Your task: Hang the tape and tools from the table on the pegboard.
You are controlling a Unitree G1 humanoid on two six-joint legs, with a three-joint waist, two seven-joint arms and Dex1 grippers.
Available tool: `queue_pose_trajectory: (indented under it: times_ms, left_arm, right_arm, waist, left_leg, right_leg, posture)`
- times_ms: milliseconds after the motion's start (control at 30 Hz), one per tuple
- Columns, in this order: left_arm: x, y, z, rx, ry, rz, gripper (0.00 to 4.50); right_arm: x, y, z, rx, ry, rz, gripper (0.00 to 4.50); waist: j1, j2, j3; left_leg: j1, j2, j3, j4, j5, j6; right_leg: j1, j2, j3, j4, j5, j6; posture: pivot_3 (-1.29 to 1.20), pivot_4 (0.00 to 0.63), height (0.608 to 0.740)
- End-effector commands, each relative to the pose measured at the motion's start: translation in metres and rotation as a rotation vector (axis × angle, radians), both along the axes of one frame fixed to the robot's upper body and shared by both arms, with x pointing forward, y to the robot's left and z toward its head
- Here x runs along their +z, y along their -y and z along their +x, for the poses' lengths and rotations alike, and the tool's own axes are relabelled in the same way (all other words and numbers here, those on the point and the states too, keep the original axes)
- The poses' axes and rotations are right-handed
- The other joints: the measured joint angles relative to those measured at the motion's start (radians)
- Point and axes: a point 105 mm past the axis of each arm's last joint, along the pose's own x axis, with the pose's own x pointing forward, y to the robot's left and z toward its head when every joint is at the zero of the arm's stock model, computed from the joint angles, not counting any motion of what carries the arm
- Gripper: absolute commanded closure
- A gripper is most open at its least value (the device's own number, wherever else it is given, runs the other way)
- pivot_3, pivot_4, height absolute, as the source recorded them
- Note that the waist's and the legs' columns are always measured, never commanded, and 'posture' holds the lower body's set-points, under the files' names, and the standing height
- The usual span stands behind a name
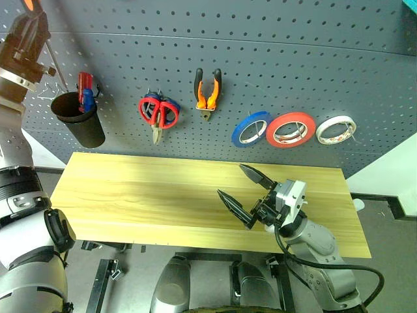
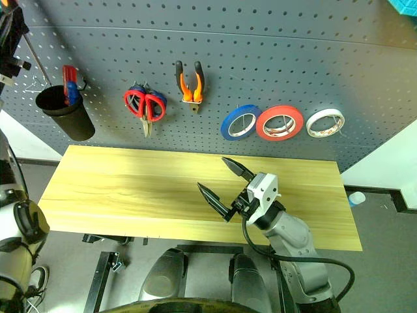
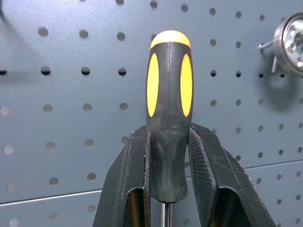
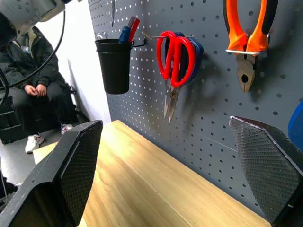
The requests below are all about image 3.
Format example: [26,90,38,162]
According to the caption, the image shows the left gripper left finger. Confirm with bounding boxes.
[93,125,152,227]

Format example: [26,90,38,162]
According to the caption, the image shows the grey perforated metal pegboard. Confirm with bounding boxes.
[0,0,303,227]

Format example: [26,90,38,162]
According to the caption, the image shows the silver metal ring holder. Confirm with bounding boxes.
[258,11,303,78]

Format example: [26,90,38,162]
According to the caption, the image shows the black and orange screwdriver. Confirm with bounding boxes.
[145,30,194,227]

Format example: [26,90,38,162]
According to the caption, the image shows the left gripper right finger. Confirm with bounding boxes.
[187,122,276,227]

